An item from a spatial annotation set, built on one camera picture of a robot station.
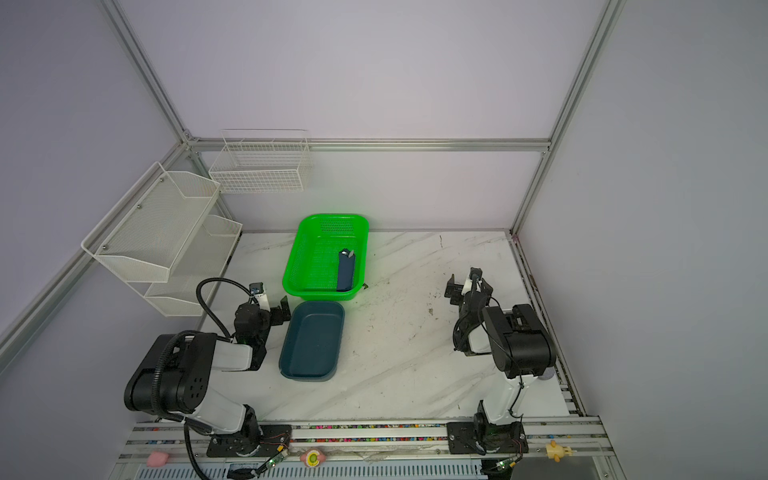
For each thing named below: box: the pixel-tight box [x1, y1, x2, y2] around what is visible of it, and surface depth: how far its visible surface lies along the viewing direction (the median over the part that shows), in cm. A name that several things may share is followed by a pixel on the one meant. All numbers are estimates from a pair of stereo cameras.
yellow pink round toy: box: [300, 448, 327, 468], surface depth 69 cm
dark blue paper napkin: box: [336, 248, 356, 292], surface depth 110 cm
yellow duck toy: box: [545, 440, 574, 463], surface depth 70 cm
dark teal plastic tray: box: [279, 300, 345, 382], surface depth 91 cm
